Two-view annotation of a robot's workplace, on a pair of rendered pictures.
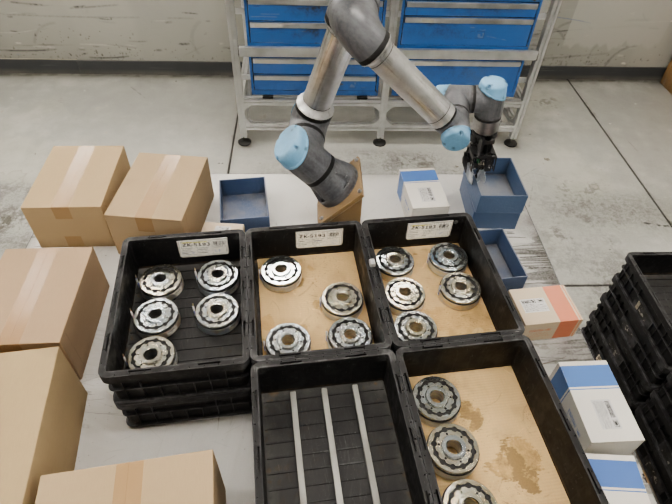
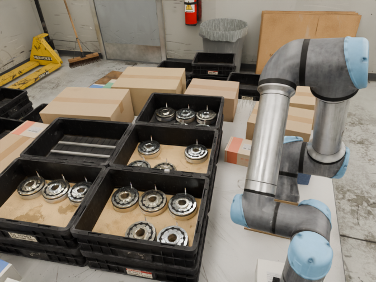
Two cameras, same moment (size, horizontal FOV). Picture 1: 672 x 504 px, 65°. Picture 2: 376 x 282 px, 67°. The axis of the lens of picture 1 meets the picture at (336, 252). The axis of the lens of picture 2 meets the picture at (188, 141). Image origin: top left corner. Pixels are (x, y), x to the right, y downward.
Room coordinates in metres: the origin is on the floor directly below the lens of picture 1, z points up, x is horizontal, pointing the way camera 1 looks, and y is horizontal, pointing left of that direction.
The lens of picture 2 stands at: (1.24, -0.76, 1.66)
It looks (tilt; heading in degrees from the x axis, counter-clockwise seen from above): 38 degrees down; 113
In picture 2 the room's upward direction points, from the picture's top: 3 degrees counter-clockwise
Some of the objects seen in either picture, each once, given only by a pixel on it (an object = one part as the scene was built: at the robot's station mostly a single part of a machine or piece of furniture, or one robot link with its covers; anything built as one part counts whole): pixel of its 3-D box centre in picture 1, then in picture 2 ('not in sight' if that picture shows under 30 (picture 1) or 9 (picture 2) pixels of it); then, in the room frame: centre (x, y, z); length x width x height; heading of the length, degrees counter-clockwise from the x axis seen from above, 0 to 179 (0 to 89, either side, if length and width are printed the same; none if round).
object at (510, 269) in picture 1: (487, 261); not in sight; (1.08, -0.45, 0.73); 0.20 x 0.15 x 0.07; 10
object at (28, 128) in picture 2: not in sight; (33, 134); (0.01, 0.05, 0.81); 0.16 x 0.12 x 0.07; 3
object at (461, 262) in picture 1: (448, 256); (172, 239); (0.97, -0.30, 0.86); 0.10 x 0.10 x 0.01
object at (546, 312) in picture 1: (541, 312); not in sight; (0.89, -0.57, 0.74); 0.16 x 0.12 x 0.07; 100
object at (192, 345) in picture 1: (185, 310); (182, 119); (0.74, 0.35, 0.87); 0.40 x 0.30 x 0.11; 10
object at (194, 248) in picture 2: (435, 274); (145, 204); (0.85, -0.24, 0.92); 0.40 x 0.30 x 0.02; 10
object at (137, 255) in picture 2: (432, 288); (147, 214); (0.85, -0.24, 0.87); 0.40 x 0.30 x 0.11; 10
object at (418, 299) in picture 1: (404, 293); (152, 200); (0.83, -0.18, 0.86); 0.10 x 0.10 x 0.01
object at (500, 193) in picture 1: (493, 184); not in sight; (1.36, -0.50, 0.81); 0.20 x 0.15 x 0.07; 4
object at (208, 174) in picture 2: (312, 285); (167, 148); (0.80, 0.05, 0.92); 0.40 x 0.30 x 0.02; 10
